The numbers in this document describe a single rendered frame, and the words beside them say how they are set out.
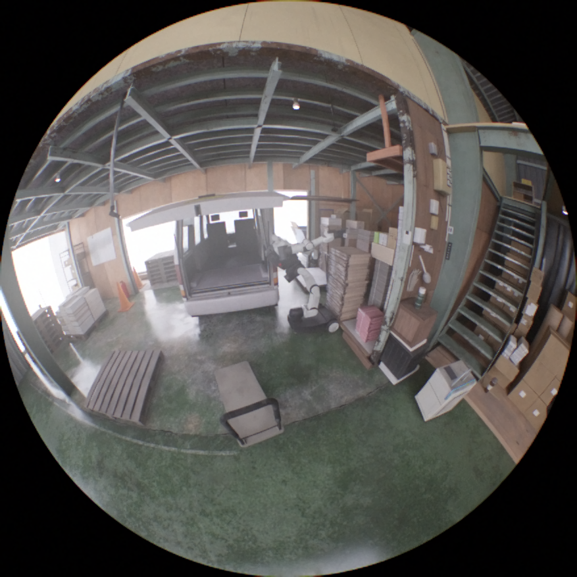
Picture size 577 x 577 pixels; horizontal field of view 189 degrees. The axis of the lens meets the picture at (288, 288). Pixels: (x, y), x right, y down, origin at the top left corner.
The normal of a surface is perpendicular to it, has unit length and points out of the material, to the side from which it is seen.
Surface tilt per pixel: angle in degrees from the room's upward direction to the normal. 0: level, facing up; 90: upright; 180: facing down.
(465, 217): 90
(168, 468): 0
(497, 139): 90
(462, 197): 90
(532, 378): 90
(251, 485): 0
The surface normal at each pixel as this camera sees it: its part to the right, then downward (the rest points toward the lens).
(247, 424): -0.02, -0.90
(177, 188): 0.25, 0.41
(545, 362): -0.96, 0.15
